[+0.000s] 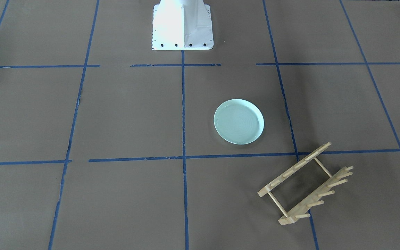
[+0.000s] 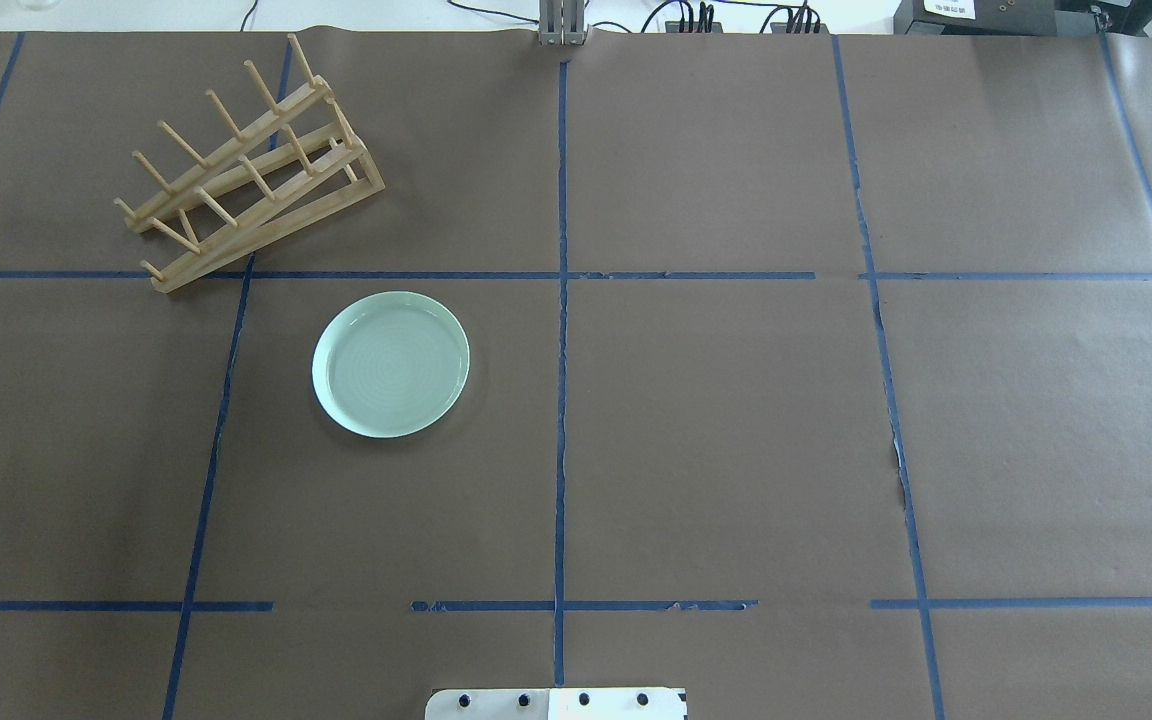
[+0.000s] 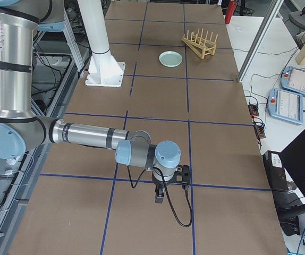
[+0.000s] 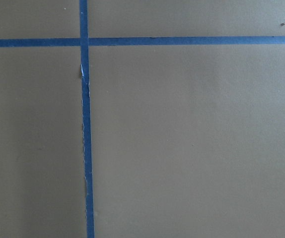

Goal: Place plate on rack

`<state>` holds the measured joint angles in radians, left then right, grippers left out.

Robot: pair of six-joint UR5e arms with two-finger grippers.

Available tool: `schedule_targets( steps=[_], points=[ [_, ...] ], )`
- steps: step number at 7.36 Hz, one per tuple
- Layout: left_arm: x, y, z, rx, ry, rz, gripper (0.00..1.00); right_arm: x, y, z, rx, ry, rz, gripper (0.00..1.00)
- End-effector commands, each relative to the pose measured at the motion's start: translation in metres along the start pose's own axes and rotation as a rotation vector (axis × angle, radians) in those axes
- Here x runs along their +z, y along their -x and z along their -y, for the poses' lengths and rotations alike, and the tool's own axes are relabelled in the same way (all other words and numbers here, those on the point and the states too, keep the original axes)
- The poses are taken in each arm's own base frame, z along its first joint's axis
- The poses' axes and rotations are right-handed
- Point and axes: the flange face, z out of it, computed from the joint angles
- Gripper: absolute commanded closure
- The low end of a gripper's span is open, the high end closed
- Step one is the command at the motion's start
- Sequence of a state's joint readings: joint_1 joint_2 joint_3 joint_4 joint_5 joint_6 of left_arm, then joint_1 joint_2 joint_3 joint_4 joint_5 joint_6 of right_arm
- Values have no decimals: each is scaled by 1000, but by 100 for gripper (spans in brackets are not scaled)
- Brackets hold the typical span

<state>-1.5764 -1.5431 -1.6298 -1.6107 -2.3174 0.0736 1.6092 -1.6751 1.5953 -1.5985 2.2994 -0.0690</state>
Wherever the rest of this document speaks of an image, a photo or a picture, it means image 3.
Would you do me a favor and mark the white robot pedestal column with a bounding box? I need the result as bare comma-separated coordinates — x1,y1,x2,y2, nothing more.
78,0,125,88

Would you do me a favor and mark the aluminium side frame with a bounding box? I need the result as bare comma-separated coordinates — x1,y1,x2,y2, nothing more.
0,12,73,254

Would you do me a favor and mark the mint green plate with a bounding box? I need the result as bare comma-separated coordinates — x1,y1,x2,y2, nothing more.
159,51,183,67

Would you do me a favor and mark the brown paper table cover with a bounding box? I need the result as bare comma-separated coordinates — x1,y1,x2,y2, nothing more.
9,1,287,254

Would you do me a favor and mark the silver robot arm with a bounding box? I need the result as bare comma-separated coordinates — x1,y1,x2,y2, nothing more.
0,1,181,203

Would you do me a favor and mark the near blue teach pendant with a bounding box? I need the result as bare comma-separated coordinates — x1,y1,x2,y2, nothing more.
267,88,303,124

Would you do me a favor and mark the wooden dish rack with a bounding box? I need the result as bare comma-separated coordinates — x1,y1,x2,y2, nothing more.
182,28,218,60

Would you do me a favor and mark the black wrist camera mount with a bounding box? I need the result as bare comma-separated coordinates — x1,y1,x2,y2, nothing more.
171,165,191,185

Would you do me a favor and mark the blue teach pendant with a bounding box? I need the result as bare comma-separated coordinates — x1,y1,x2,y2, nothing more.
267,88,303,124
281,66,305,96

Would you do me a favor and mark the black box with label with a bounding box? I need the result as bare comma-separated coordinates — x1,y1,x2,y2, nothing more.
262,150,289,192

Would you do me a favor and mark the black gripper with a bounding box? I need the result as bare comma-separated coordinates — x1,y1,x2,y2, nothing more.
152,177,167,203

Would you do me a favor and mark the red cylinder bottle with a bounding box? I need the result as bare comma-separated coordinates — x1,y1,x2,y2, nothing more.
225,0,237,24

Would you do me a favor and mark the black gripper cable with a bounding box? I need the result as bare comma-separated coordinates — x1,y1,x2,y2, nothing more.
126,164,193,227

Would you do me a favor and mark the orange black connector block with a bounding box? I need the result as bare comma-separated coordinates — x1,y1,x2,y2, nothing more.
248,104,259,117

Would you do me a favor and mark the aluminium frame post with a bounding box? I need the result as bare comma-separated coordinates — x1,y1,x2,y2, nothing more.
237,0,284,82

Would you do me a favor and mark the far blue teach pendant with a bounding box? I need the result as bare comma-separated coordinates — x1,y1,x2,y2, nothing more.
281,66,305,96

